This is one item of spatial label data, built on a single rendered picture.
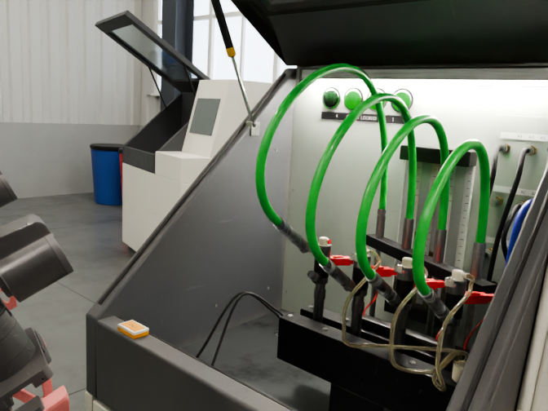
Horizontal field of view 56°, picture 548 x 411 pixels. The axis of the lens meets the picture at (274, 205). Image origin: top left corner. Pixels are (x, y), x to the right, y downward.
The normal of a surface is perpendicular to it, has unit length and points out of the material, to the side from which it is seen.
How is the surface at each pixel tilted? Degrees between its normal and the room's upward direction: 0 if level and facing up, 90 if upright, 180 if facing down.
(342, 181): 90
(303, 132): 90
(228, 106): 90
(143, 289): 90
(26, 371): 27
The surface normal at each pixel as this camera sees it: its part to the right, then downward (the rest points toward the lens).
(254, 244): 0.75, 0.16
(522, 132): -0.66, 0.10
